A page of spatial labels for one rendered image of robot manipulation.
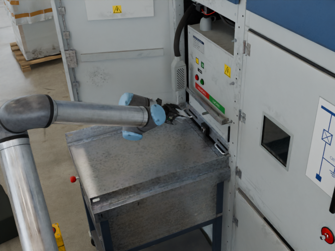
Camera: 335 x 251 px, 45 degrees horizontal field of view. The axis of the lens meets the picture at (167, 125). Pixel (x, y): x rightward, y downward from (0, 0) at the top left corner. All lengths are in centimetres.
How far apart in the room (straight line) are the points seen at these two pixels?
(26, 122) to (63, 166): 216
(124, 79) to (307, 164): 130
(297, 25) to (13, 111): 93
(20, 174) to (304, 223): 100
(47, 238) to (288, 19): 104
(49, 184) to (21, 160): 194
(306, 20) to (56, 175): 261
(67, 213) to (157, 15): 161
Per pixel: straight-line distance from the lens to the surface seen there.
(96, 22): 224
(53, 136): 393
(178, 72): 216
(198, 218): 212
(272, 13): 139
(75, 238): 290
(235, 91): 174
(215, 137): 211
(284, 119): 144
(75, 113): 145
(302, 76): 132
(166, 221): 203
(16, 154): 145
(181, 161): 203
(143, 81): 237
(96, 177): 199
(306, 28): 127
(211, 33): 204
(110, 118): 154
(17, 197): 144
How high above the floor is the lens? 210
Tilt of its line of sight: 33 degrees down
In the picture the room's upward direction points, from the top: 3 degrees counter-clockwise
